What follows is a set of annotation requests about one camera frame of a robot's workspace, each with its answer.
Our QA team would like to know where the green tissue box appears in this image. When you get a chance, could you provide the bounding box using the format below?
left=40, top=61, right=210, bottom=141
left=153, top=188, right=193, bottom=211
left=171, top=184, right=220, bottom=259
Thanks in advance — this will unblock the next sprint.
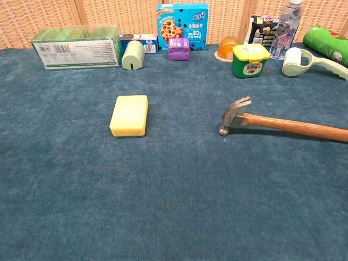
left=30, top=24, right=122, bottom=70

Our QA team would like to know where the light green lint roller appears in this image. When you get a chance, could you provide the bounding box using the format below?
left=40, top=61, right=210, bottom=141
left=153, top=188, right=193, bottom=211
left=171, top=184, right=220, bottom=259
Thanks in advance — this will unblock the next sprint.
left=282, top=47, right=348, bottom=81

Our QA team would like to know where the wooden handle claw hammer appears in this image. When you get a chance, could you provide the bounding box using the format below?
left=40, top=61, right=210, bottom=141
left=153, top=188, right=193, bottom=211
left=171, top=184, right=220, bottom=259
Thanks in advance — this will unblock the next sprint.
left=217, top=95, right=348, bottom=143

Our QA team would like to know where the yellow sponge block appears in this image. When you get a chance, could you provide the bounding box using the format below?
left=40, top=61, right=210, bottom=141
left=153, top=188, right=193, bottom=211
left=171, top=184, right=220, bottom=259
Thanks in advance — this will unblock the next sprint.
left=109, top=95, right=149, bottom=138

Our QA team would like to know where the green chips can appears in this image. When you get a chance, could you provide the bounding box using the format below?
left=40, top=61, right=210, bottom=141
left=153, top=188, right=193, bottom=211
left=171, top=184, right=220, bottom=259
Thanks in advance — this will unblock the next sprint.
left=303, top=24, right=348, bottom=69

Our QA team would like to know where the blue table cloth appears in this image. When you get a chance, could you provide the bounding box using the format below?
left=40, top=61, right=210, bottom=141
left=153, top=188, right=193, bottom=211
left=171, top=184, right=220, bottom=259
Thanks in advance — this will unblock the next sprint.
left=0, top=42, right=348, bottom=261

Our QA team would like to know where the woven folding screen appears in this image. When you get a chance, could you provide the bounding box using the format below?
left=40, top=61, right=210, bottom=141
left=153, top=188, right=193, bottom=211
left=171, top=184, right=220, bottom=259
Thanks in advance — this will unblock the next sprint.
left=0, top=0, right=348, bottom=50

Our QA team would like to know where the light green cylinder case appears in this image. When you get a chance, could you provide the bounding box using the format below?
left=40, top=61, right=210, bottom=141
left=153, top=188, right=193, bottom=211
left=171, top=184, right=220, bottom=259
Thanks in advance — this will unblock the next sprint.
left=121, top=40, right=146, bottom=71

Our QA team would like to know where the clear plastic water bottle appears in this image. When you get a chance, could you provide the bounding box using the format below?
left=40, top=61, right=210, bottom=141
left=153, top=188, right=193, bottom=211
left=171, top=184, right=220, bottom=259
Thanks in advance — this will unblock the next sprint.
left=270, top=0, right=305, bottom=60

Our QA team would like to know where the blue chocolate chip cookie box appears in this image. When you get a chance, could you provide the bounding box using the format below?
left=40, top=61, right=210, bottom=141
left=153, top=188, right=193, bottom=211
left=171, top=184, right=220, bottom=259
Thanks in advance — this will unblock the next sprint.
left=156, top=3, right=209, bottom=52

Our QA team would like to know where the small purple carton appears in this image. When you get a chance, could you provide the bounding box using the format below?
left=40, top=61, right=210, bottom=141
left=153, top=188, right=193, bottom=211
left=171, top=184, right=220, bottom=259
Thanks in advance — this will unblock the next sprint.
left=167, top=38, right=190, bottom=61

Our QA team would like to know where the black and white snack pack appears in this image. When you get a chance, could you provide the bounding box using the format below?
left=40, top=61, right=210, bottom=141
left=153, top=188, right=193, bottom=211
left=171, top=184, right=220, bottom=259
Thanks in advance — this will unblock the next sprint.
left=243, top=15, right=281, bottom=52

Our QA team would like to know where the blue sandwich cookie box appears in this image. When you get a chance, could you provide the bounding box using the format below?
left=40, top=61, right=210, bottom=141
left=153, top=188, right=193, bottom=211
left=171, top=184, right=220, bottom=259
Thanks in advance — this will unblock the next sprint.
left=119, top=33, right=158, bottom=54

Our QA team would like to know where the green tub with yellow lid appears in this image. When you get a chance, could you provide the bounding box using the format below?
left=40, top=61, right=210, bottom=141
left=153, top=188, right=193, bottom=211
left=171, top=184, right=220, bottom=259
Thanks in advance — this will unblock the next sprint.
left=232, top=43, right=271, bottom=79

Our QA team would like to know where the orange jelly cup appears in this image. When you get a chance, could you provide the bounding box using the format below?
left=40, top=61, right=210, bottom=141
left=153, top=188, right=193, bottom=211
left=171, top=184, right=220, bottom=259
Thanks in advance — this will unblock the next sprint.
left=214, top=37, right=241, bottom=61

